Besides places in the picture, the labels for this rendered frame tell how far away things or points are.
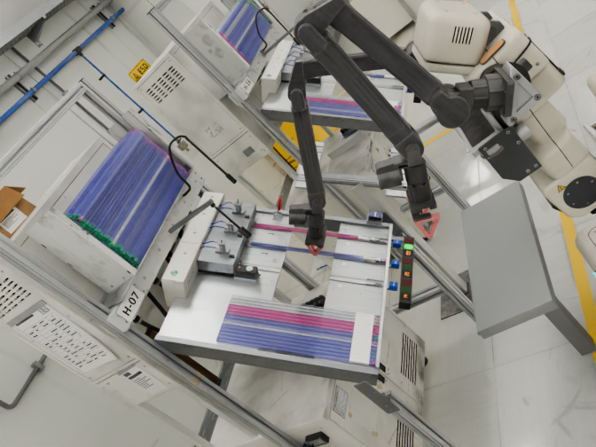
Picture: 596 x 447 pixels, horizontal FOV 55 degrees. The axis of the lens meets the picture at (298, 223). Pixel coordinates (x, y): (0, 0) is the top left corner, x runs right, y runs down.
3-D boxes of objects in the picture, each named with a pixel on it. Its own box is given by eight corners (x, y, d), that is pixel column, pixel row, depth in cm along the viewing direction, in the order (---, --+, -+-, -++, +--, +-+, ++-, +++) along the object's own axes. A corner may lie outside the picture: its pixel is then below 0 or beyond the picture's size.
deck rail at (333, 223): (391, 235, 228) (392, 223, 224) (390, 239, 226) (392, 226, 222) (218, 213, 238) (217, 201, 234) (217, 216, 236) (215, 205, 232)
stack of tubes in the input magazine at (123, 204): (190, 172, 221) (135, 124, 211) (139, 264, 184) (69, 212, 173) (171, 187, 228) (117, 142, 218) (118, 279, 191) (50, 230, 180)
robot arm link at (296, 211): (323, 199, 192) (322, 189, 200) (288, 199, 193) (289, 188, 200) (321, 231, 198) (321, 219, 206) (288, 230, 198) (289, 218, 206)
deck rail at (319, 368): (377, 380, 178) (379, 369, 174) (376, 386, 176) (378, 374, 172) (159, 345, 187) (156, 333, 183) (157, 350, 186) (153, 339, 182)
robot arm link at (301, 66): (282, 61, 170) (284, 53, 178) (288, 105, 176) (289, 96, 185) (435, 43, 166) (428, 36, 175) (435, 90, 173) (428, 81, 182)
